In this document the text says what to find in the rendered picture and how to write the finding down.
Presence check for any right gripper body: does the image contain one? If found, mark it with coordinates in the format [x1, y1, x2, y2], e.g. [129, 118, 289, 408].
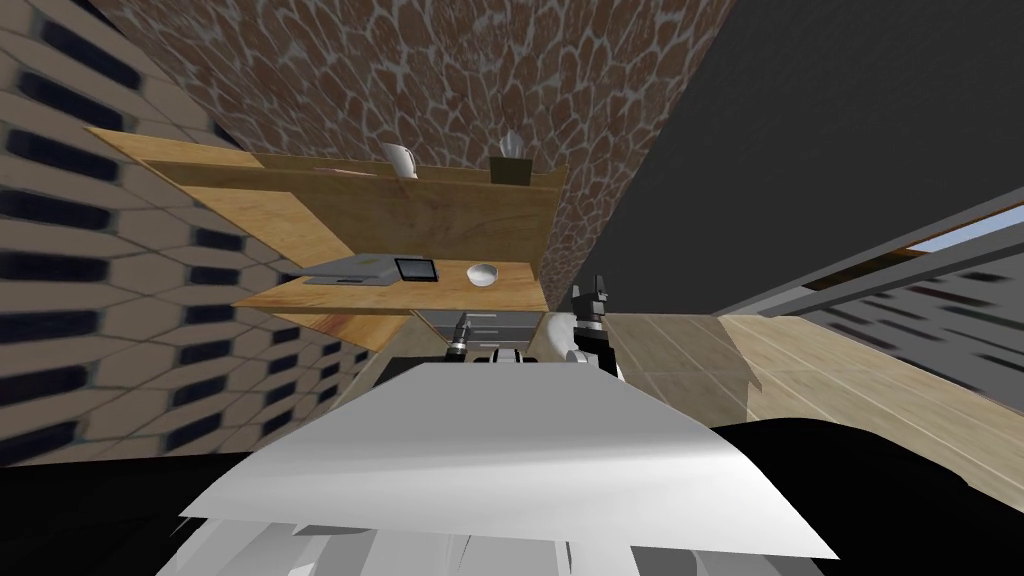
[571, 294, 610, 325]

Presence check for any dark tissue box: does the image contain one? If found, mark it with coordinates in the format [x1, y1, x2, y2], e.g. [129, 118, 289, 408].
[487, 131, 536, 188]

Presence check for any wooden desk with hutch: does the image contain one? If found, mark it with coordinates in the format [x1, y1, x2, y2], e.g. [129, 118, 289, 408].
[83, 126, 571, 354]

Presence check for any grey drawer unit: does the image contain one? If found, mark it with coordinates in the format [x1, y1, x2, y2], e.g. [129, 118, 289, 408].
[414, 309, 547, 354]

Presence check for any white mug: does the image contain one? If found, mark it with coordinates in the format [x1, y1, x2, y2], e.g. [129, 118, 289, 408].
[379, 141, 420, 181]

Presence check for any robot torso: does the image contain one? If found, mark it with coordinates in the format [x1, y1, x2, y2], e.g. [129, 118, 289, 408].
[155, 346, 841, 576]

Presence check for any grey laptop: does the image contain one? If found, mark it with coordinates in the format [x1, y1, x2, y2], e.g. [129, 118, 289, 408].
[301, 252, 402, 288]

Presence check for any black tablet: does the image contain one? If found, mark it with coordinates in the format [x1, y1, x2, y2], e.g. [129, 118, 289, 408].
[393, 256, 441, 285]

